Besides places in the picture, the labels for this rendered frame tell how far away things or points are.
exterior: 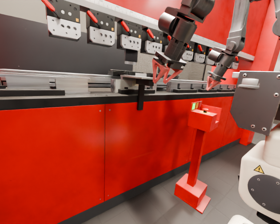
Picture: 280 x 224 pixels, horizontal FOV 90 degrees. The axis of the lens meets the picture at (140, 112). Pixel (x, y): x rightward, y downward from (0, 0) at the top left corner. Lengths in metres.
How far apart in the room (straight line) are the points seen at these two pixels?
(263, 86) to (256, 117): 0.08
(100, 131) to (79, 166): 0.24
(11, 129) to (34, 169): 0.24
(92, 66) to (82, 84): 0.59
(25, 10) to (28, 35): 1.59
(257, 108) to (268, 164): 0.16
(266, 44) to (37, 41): 2.80
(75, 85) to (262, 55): 2.58
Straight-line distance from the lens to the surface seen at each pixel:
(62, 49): 1.45
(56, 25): 0.92
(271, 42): 2.86
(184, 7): 0.48
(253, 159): 0.55
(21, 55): 1.44
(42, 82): 0.91
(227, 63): 0.89
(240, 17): 0.91
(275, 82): 0.48
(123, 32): 1.04
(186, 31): 0.48
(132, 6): 1.11
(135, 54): 1.10
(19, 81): 0.91
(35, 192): 1.01
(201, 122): 1.09
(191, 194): 1.38
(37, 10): 3.05
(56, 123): 0.83
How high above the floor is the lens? 1.01
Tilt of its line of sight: 15 degrees down
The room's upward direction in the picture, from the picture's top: 4 degrees clockwise
